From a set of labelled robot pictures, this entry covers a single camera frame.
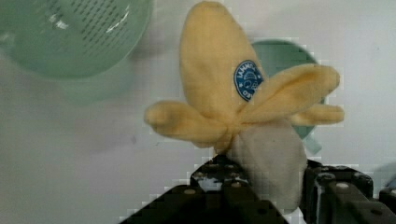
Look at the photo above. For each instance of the green perforated colander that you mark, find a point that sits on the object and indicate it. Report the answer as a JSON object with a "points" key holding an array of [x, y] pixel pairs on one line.
{"points": [[80, 44]]}

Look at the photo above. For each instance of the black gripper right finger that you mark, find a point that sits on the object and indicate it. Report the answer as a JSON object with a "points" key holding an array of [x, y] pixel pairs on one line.
{"points": [[342, 195]]}

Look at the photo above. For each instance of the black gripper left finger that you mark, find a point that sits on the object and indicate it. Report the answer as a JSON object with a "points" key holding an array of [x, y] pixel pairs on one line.
{"points": [[219, 192]]}

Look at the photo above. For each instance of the green mug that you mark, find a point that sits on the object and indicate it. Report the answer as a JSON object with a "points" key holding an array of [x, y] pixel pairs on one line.
{"points": [[278, 55]]}

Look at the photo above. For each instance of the yellow plush peeled banana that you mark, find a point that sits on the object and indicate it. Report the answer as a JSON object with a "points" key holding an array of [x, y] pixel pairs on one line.
{"points": [[233, 107]]}

